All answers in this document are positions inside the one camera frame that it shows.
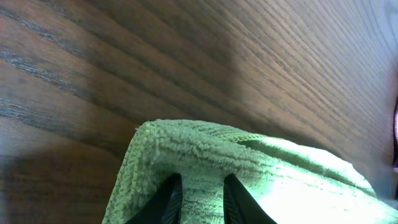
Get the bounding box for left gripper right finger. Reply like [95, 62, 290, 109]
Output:
[223, 174, 276, 224]

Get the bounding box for green microfiber cloth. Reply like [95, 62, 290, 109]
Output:
[103, 119, 397, 223]

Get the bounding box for purple cloth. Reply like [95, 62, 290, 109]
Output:
[392, 98, 398, 173]

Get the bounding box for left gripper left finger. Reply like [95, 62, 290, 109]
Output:
[126, 173, 183, 224]

